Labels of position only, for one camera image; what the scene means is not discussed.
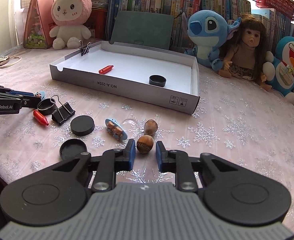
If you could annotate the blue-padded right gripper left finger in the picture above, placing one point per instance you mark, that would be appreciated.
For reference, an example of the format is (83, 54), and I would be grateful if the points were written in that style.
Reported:
(109, 163)

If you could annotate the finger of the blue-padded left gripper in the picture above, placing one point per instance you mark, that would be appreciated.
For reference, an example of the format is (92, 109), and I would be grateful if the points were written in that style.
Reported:
(16, 92)
(31, 102)

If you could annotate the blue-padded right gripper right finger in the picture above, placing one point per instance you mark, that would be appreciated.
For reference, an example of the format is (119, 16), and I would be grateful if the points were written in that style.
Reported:
(177, 162)

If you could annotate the black ring cap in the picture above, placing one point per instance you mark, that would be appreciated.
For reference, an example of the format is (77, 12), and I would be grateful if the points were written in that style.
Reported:
(47, 106)

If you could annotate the brown walnut front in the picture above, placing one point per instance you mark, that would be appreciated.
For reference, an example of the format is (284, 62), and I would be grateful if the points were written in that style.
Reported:
(145, 144)

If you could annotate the brown walnut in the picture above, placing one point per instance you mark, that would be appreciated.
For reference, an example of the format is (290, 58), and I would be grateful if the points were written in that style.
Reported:
(145, 144)
(150, 127)

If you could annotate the large black binder clip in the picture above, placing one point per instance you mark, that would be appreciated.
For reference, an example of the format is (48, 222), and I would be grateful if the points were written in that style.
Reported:
(63, 111)

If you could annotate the blue bear figurine charm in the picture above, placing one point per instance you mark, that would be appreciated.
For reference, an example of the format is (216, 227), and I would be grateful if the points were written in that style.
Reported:
(114, 129)

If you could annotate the clear plastic dome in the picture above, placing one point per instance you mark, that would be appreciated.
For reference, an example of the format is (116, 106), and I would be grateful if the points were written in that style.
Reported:
(133, 128)

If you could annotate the black round lid shallow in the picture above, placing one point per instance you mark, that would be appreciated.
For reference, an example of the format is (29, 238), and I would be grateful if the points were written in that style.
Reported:
(70, 148)

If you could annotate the black round lid solid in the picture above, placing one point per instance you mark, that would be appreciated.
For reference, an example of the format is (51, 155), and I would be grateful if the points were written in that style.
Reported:
(82, 125)

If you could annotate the black round cup lid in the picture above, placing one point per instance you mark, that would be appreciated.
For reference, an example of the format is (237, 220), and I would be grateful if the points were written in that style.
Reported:
(157, 80)

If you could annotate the small black binder clip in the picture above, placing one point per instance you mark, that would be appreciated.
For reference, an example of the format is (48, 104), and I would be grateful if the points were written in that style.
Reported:
(84, 48)

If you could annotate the pink house-shaped box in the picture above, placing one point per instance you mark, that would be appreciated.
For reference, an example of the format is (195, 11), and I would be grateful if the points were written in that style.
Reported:
(38, 25)

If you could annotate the white cardboard tray box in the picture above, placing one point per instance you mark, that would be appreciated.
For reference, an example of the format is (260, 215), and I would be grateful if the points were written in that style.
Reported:
(132, 67)

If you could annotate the pink bunny plush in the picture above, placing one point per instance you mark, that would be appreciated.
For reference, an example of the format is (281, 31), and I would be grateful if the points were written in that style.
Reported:
(69, 17)

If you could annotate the brown-haired doll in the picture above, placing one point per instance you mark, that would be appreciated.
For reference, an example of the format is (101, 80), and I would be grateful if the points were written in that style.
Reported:
(244, 54)

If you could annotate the green notebook case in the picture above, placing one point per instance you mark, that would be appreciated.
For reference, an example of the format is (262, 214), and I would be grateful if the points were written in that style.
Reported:
(143, 28)

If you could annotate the blue Stitch plush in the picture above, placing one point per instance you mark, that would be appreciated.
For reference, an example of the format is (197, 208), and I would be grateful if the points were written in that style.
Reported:
(208, 31)

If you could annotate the blue Doraemon plush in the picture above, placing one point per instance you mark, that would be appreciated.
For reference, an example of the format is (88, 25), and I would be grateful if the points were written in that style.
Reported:
(279, 68)

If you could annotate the red plastic basket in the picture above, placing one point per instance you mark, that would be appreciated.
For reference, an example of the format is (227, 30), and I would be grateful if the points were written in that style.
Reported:
(286, 7)

